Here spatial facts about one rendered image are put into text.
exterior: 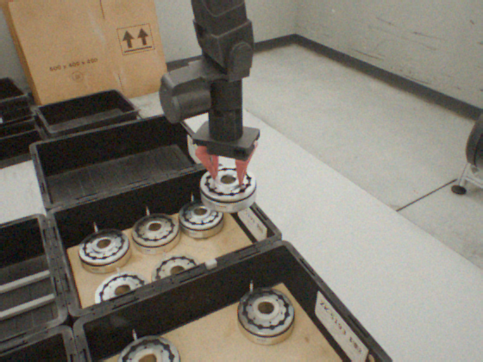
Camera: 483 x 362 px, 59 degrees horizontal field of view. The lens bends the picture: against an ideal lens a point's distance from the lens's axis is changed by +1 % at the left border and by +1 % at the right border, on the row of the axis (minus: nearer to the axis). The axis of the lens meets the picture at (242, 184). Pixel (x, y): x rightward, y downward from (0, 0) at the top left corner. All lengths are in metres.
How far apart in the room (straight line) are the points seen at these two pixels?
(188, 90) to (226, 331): 0.43
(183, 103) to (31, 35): 2.85
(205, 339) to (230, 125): 0.38
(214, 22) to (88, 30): 2.94
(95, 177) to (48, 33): 2.32
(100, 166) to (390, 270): 0.82
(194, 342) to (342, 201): 0.69
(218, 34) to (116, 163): 0.73
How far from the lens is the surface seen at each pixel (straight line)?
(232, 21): 0.60
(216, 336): 0.81
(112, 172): 1.22
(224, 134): 0.69
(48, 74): 3.46
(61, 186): 1.21
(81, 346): 0.72
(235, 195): 0.74
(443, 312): 1.09
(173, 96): 0.62
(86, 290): 0.92
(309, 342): 0.81
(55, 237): 0.92
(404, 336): 1.02
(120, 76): 3.58
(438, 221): 2.47
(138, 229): 0.97
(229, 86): 0.65
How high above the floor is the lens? 1.50
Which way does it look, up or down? 37 degrees down
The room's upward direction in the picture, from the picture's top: straight up
